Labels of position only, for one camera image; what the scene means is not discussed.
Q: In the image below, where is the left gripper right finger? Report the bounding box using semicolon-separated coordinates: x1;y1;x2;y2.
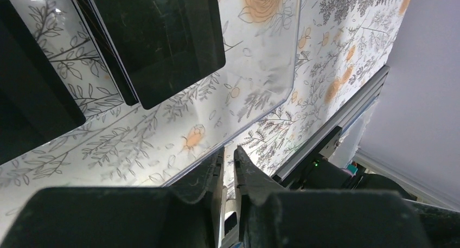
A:
234;147;431;247

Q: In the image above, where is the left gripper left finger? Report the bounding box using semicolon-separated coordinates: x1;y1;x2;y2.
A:
1;148;225;247

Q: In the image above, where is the black credit card stack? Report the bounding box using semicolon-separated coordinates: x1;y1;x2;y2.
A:
71;0;226;110
1;0;86;164

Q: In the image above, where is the clear acrylic card box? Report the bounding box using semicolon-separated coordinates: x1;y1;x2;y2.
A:
1;0;301;226

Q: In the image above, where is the floral tablecloth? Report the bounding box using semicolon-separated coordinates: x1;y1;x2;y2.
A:
1;0;410;235

